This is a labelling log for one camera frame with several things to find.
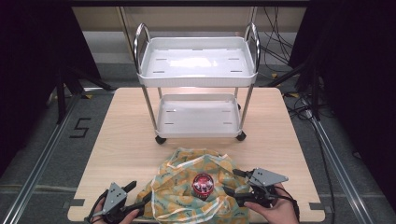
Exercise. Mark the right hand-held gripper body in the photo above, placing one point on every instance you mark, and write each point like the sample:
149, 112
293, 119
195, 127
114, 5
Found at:
264, 183

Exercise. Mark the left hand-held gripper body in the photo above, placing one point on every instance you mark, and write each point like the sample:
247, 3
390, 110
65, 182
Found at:
113, 197

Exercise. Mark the small red round can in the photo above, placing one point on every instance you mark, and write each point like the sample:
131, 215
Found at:
203, 185

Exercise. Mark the yellow green patterned cloth bag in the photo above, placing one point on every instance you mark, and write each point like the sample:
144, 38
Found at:
177, 186

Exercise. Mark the white two-tier trolley cart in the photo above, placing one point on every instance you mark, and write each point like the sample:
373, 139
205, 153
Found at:
196, 62

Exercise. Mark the person's left hand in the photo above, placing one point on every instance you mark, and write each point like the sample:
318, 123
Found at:
129, 216

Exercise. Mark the person's right hand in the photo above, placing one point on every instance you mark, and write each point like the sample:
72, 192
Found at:
277, 211

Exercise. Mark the black metal stand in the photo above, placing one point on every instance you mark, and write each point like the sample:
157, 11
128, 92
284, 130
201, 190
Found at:
306, 84
67, 90

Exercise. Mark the metal floor rail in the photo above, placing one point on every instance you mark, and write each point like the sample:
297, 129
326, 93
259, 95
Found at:
337, 165
37, 168

